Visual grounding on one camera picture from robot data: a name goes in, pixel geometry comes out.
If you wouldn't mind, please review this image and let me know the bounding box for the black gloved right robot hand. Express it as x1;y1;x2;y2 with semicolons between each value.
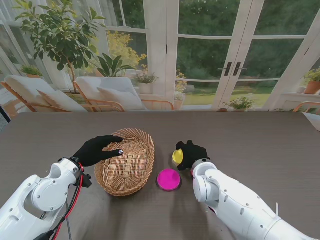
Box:
175;140;211;172

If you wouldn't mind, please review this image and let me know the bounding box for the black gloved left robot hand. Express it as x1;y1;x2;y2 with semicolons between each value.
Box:
72;135;125;168

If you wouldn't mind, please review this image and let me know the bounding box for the magenta culture dish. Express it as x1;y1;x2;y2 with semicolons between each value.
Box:
155;168;182;193

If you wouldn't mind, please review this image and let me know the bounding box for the oval wicker basket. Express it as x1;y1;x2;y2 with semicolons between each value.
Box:
93;128;156;197

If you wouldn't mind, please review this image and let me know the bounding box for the printed garden room backdrop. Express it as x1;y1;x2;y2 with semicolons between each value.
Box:
0;0;320;113

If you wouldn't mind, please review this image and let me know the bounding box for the black backdrop stand pole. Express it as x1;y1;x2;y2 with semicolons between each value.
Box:
0;104;12;123

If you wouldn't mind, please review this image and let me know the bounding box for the white sheet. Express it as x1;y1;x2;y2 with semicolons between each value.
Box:
301;112;320;132

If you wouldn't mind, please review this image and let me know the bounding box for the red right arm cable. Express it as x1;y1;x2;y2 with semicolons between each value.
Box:
190;168;217;215

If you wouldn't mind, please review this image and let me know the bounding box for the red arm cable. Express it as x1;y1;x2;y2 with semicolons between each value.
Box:
51;162;85;240
190;168;217;215

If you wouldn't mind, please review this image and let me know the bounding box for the red left arm cable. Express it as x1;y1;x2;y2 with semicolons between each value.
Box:
51;162;85;240

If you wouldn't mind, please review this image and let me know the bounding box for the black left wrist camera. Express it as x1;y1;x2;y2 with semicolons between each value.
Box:
81;173;93;188

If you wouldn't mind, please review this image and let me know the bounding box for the grey left arm cable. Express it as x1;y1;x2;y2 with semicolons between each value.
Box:
65;202;73;240

